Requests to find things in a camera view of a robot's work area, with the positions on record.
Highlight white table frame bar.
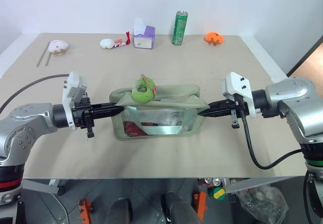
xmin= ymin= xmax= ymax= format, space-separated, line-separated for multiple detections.
xmin=224 ymin=176 xmax=286 ymax=195
xmin=22 ymin=178 xmax=64 ymax=197

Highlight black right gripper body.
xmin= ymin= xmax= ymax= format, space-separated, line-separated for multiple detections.
xmin=229 ymin=93 xmax=251 ymax=129

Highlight red white charm keychain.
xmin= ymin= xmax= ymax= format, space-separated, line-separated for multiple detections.
xmin=113 ymin=31 xmax=132 ymax=49

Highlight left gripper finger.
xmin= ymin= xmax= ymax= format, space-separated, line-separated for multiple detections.
xmin=93 ymin=109 xmax=125 ymax=120
xmin=93 ymin=102 xmax=125 ymax=112

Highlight orange clamp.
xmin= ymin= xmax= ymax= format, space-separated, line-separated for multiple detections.
xmin=194 ymin=191 xmax=208 ymax=222
xmin=78 ymin=198 xmax=92 ymax=220

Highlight grey left arm cable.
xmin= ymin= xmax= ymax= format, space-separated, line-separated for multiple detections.
xmin=0 ymin=74 xmax=70 ymax=115

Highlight silver cans under table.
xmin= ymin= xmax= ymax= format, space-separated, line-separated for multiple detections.
xmin=201 ymin=177 xmax=223 ymax=187

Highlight white round plush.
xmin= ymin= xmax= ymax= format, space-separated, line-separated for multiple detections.
xmin=99 ymin=38 xmax=116 ymax=50

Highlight green pouch with clear window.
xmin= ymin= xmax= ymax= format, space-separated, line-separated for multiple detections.
xmin=109 ymin=83 xmax=211 ymax=142

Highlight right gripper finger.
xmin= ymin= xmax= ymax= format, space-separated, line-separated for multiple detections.
xmin=201 ymin=100 xmax=232 ymax=114
xmin=197 ymin=109 xmax=232 ymax=118

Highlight green plush keychain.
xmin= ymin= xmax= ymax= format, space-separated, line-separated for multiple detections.
xmin=131 ymin=74 xmax=158 ymax=103

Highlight orange plush toy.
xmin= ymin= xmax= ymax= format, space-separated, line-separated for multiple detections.
xmin=203 ymin=31 xmax=225 ymax=46

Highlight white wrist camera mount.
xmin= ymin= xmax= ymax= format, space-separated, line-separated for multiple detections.
xmin=62 ymin=71 xmax=89 ymax=131
xmin=221 ymin=71 xmax=258 ymax=119

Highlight purple white tissue box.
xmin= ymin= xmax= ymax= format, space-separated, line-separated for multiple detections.
xmin=132 ymin=18 xmax=156 ymax=50

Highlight red item inside pouch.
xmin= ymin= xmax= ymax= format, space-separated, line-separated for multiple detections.
xmin=123 ymin=121 xmax=148 ymax=137

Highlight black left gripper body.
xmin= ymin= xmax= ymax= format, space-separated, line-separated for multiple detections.
xmin=71 ymin=92 xmax=96 ymax=139

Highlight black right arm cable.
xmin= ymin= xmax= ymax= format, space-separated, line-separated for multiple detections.
xmin=238 ymin=107 xmax=303 ymax=170

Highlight clear plastic bag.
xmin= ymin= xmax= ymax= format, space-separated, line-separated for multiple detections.
xmin=235 ymin=185 xmax=289 ymax=224

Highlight white pink plush toy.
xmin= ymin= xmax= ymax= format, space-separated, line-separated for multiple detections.
xmin=48 ymin=39 xmax=70 ymax=57

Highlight green yellow round object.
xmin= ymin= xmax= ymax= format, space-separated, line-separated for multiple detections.
xmin=210 ymin=186 xmax=226 ymax=202

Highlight green drink can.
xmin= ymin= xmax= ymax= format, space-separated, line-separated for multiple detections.
xmin=172 ymin=10 xmax=189 ymax=46

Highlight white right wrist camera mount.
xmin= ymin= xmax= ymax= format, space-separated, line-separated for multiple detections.
xmin=221 ymin=71 xmax=258 ymax=119

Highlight dark rounded shape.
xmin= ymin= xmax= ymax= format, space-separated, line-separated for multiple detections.
xmin=160 ymin=191 xmax=203 ymax=224

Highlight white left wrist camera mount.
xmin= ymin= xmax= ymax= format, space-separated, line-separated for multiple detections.
xmin=62 ymin=71 xmax=89 ymax=131

